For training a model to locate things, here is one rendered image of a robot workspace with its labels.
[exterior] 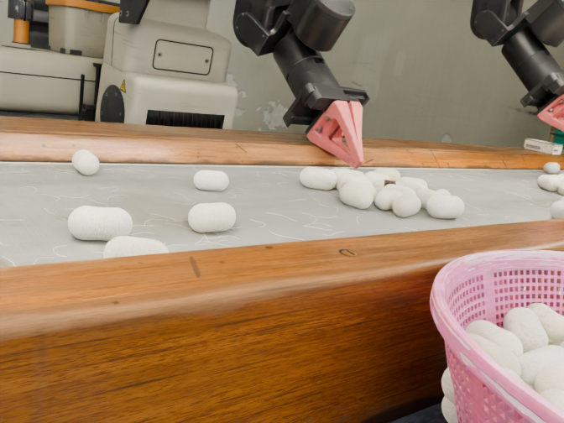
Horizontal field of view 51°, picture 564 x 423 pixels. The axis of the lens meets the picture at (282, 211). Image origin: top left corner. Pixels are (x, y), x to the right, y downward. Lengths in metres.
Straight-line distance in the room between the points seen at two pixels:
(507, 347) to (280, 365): 0.11
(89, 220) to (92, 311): 0.14
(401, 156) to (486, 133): 1.60
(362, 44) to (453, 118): 0.63
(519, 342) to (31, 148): 0.43
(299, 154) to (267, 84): 2.34
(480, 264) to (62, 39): 1.18
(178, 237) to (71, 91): 0.98
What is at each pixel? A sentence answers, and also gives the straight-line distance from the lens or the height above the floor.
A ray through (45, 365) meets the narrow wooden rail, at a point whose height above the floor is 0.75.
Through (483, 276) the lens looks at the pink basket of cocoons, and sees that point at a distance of 0.34.
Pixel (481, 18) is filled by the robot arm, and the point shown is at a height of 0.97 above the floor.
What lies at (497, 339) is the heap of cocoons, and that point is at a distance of 0.30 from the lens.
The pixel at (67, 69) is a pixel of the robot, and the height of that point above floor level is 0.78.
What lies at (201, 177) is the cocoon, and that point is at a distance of 0.51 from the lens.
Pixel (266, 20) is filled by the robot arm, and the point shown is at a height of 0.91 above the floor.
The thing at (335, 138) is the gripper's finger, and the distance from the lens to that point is 0.76.
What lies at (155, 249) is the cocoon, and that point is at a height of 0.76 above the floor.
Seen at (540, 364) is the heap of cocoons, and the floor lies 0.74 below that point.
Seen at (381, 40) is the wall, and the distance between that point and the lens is 2.81.
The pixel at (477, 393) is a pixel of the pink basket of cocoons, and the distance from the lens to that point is 0.23.
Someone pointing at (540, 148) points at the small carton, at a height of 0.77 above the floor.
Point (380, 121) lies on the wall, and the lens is 2.76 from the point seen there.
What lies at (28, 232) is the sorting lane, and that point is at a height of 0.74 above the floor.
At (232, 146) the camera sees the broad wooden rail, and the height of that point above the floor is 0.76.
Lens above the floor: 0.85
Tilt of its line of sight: 14 degrees down
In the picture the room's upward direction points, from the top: 8 degrees clockwise
